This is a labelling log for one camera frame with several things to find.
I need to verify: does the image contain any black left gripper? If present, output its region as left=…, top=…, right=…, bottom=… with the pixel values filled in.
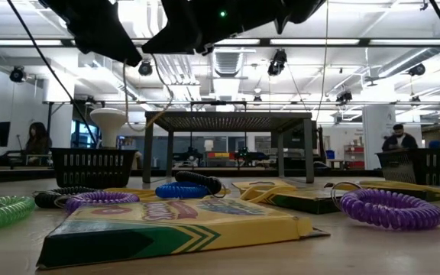
left=38, top=0, right=144, bottom=68

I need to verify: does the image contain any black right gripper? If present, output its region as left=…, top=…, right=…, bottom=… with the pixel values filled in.
left=141, top=0, right=282, bottom=55

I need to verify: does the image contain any yellow green crayon box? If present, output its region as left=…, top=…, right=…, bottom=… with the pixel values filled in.
left=233, top=180, right=345, bottom=215
left=390, top=185, right=440, bottom=202
left=36, top=198, right=332, bottom=270

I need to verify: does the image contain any green coil wrist keychain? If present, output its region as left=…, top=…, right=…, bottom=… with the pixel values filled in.
left=0, top=196, right=37, bottom=231

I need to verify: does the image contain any white mushroom-shaped lamp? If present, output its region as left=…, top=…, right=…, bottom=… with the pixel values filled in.
left=89, top=108, right=128, bottom=149

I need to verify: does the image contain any blue glowing display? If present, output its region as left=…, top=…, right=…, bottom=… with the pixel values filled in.
left=70, top=120, right=99, bottom=149

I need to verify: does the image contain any red and yellow bar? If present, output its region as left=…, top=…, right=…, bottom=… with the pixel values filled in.
left=205, top=151, right=240, bottom=159

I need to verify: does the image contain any person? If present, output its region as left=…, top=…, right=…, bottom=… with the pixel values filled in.
left=381, top=123, right=419, bottom=152
left=24, top=121, right=53, bottom=158

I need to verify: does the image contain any black slotted plastic basket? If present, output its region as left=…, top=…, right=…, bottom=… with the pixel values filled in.
left=50, top=147, right=138, bottom=189
left=375, top=147, right=440, bottom=189

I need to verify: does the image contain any red storage shelf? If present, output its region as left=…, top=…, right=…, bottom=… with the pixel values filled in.
left=344, top=144, right=365, bottom=170

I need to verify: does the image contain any black overhead frame bar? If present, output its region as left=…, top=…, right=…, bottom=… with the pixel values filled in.
left=0, top=37, right=440, bottom=48

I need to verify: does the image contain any black coil wrist keychain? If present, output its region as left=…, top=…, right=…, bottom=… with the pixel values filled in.
left=173, top=170, right=227, bottom=199
left=33, top=186, right=103, bottom=209

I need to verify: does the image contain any blue coil wrist keychain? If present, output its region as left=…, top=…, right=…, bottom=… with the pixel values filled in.
left=154, top=182, right=210, bottom=200

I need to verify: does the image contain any purple coil wrist keychain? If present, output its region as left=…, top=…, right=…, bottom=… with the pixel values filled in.
left=55, top=191, right=141, bottom=214
left=329, top=181, right=440, bottom=232

